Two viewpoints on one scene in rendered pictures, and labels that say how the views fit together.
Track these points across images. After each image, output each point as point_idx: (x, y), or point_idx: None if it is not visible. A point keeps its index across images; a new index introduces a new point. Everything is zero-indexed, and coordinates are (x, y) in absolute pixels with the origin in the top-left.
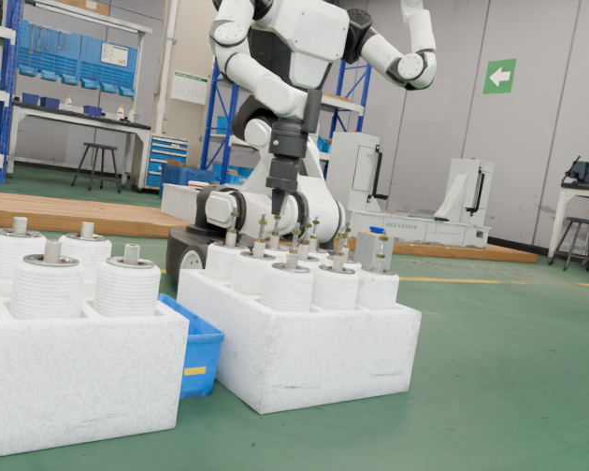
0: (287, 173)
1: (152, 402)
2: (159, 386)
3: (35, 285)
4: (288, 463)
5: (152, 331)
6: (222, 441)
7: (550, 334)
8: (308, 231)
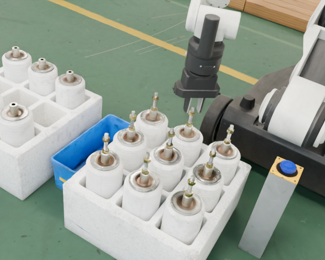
0: (184, 83)
1: (10, 183)
2: (10, 178)
3: None
4: (10, 257)
5: (1, 152)
6: (19, 223)
7: None
8: (271, 130)
